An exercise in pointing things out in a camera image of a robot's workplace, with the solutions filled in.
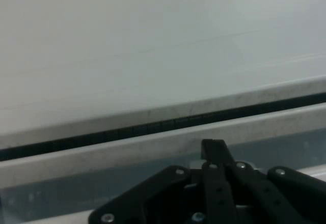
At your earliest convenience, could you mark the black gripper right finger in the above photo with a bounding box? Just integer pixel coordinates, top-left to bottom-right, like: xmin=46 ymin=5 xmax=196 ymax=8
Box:
xmin=213 ymin=139 xmax=326 ymax=224

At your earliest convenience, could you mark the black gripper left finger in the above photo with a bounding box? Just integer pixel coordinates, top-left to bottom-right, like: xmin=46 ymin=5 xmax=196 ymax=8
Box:
xmin=88 ymin=139 xmax=239 ymax=224

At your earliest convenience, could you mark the cream toaster oven body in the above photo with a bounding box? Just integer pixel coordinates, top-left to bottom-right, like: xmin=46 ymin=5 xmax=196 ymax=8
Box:
xmin=0 ymin=0 xmax=326 ymax=150

